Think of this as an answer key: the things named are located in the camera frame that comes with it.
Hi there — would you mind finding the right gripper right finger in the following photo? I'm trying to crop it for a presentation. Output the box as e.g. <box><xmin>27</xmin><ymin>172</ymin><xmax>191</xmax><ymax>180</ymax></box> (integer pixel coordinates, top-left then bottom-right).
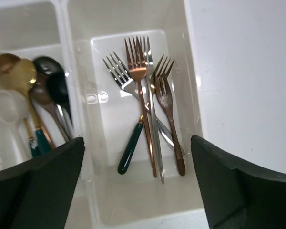
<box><xmin>191</xmin><ymin>135</ymin><xmax>286</xmax><ymax>229</ymax></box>

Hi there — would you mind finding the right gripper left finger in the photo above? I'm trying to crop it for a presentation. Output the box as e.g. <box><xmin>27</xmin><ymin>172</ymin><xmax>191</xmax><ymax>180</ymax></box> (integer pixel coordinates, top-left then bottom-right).
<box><xmin>0</xmin><ymin>137</ymin><xmax>85</xmax><ymax>229</ymax></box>

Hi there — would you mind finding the copper brown spoon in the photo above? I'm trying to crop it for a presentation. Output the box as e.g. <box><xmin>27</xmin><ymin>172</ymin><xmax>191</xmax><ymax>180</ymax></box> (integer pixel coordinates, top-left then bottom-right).
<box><xmin>29</xmin><ymin>73</ymin><xmax>70</xmax><ymax>142</ymax></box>

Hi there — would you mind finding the gold spoon green handle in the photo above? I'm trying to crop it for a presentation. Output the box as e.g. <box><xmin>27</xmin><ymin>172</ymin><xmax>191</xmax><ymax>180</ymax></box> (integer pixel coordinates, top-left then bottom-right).
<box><xmin>7</xmin><ymin>59</ymin><xmax>51</xmax><ymax>157</ymax></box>

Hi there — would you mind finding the silver spoon black handle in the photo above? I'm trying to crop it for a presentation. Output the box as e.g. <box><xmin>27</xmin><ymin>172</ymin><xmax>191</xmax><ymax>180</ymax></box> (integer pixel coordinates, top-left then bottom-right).
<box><xmin>33</xmin><ymin>56</ymin><xmax>73</xmax><ymax>139</ymax></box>

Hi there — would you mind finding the rose gold spoon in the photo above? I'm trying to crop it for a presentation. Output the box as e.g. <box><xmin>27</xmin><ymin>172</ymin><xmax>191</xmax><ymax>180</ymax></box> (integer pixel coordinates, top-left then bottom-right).
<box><xmin>0</xmin><ymin>53</ymin><xmax>35</xmax><ymax>144</ymax></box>

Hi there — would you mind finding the copper brown fork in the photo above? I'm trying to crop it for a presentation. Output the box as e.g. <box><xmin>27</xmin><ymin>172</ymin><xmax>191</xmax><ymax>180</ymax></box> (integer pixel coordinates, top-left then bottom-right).
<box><xmin>153</xmin><ymin>73</ymin><xmax>186</xmax><ymax>177</ymax></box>

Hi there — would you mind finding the silver fork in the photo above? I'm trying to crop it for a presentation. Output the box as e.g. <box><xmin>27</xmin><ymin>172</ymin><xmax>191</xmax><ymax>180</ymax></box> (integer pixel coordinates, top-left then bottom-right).
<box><xmin>103</xmin><ymin>52</ymin><xmax>174</xmax><ymax>151</ymax></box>
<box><xmin>140</xmin><ymin>36</ymin><xmax>164</xmax><ymax>184</ymax></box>

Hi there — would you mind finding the rose gold fork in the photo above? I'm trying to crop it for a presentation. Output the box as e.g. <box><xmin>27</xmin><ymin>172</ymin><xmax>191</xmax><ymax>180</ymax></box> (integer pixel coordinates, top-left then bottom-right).
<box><xmin>124</xmin><ymin>37</ymin><xmax>157</xmax><ymax>178</ymax></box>

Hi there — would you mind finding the white plastic spoon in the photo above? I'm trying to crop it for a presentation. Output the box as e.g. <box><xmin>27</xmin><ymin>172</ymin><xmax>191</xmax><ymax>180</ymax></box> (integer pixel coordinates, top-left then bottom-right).
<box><xmin>0</xmin><ymin>90</ymin><xmax>31</xmax><ymax>171</ymax></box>

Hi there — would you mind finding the white plastic fork bin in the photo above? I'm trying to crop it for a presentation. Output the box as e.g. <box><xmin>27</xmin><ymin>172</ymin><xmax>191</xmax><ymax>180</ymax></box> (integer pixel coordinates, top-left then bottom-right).
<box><xmin>61</xmin><ymin>0</ymin><xmax>208</xmax><ymax>229</ymax></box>

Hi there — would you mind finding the white plastic spoon bin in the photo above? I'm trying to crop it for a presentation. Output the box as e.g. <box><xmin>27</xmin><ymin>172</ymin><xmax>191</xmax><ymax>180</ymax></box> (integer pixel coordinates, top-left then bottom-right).
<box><xmin>0</xmin><ymin>0</ymin><xmax>86</xmax><ymax>175</ymax></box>

